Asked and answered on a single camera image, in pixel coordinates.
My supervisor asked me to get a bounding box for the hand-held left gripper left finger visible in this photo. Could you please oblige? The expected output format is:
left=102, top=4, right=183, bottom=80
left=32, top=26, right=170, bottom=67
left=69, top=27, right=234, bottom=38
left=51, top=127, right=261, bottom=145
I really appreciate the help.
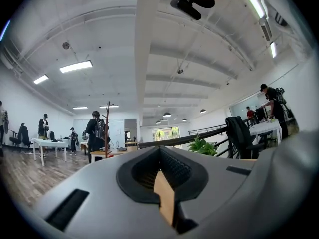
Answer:
left=32, top=145, right=180, bottom=239

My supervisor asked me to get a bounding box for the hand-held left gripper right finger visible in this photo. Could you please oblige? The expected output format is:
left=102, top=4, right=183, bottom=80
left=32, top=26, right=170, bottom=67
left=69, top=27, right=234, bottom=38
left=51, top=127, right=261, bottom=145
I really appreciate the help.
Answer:
left=159, top=145, right=259, bottom=235

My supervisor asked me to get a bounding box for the green potted plant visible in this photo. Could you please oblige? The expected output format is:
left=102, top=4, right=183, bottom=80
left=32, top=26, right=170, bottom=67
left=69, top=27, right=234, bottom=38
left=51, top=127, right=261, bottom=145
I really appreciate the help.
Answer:
left=187, top=135, right=219, bottom=157

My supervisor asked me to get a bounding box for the black office chair with jacket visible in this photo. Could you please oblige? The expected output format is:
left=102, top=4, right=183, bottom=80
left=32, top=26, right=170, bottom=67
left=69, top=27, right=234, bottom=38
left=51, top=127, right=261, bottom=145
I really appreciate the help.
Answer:
left=225, top=116, right=265, bottom=160

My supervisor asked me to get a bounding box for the black metal railing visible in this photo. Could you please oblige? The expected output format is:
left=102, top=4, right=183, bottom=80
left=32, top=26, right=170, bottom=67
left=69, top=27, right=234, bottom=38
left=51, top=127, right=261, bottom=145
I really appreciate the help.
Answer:
left=138, top=118, right=250, bottom=159

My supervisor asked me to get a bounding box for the glass door with green view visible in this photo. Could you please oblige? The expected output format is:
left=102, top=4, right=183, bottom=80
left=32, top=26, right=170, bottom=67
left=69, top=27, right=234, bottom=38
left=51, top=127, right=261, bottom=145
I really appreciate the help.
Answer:
left=152, top=127, right=180, bottom=149

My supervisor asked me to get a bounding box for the wooden coat rack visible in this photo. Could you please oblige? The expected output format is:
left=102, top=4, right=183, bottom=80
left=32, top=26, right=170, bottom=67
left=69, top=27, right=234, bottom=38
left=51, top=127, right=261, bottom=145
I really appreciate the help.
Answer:
left=104, top=101, right=112, bottom=159

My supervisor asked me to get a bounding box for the long white table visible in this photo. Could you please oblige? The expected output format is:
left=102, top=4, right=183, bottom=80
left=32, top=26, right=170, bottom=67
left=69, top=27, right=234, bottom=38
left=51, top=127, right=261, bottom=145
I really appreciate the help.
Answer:
left=249, top=120, right=283, bottom=147

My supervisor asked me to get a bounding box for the white air conditioner unit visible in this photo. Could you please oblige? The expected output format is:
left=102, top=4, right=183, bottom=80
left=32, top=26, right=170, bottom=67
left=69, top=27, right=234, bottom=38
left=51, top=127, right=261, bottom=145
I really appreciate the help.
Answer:
left=258, top=17, right=273, bottom=42

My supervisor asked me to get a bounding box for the black head-worn camera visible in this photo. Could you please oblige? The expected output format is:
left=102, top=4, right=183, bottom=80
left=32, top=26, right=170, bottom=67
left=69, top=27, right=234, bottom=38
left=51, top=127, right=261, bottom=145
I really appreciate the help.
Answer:
left=170, top=0, right=216, bottom=21

